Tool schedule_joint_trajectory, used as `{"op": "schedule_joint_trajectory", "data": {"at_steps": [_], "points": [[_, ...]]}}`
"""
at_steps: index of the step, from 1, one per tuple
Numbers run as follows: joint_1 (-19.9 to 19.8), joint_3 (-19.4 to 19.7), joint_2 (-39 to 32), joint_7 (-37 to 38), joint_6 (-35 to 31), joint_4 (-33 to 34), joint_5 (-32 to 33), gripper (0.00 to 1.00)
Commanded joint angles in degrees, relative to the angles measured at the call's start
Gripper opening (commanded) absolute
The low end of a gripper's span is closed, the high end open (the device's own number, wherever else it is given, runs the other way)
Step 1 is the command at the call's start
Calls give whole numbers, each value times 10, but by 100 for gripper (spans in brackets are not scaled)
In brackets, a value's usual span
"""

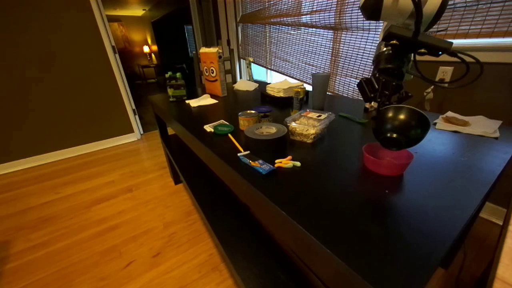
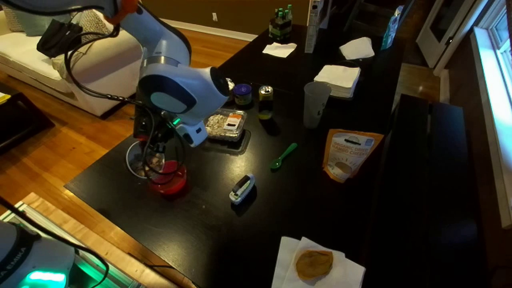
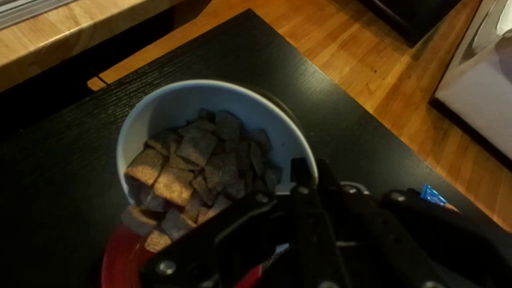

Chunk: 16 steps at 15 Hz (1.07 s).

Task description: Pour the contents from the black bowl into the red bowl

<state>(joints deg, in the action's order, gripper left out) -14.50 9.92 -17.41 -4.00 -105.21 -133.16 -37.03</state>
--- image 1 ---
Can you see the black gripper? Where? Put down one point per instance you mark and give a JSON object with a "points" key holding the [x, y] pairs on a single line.
{"points": [[386, 73]]}

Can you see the black bowl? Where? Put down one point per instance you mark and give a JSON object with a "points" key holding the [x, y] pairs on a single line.
{"points": [[400, 126]]}

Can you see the red plastic bowl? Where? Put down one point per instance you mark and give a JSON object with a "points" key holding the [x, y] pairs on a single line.
{"points": [[386, 161]]}

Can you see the grey plastic cup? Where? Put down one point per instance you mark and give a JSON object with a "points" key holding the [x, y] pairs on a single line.
{"points": [[320, 89]]}

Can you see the clear plastic nut container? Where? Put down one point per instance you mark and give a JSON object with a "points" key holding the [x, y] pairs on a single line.
{"points": [[309, 126]]}

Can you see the round brown cookie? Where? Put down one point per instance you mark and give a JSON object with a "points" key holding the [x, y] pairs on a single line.
{"points": [[456, 120]]}

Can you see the woven window blind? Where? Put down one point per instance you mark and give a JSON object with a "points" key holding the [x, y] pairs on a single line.
{"points": [[309, 41]]}

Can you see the white napkin under cookie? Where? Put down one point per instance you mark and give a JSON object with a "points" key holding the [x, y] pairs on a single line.
{"points": [[480, 128]]}

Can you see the pink yellow gummy worm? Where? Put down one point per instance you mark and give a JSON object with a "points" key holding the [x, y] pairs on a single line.
{"points": [[291, 164]]}

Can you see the small dark lidded jar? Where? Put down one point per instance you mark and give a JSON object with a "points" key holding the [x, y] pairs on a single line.
{"points": [[264, 110]]}

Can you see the round grey tin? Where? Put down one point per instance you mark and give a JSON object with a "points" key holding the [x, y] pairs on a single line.
{"points": [[266, 136]]}

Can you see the small beige topped can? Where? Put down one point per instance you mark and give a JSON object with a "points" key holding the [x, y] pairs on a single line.
{"points": [[248, 120]]}

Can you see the blue snack packet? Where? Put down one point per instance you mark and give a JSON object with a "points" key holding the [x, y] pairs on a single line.
{"points": [[256, 164]]}

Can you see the wooden stick with white head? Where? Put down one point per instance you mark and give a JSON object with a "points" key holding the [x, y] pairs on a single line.
{"points": [[237, 144]]}

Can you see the green round lid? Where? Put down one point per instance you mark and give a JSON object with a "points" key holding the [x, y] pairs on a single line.
{"points": [[221, 128]]}

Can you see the orange face carton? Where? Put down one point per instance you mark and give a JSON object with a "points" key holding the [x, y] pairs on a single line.
{"points": [[211, 72]]}

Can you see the white wall outlet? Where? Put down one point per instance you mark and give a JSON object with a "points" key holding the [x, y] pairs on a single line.
{"points": [[443, 73]]}

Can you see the wrist mounted camera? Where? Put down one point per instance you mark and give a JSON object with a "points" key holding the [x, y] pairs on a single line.
{"points": [[418, 38]]}

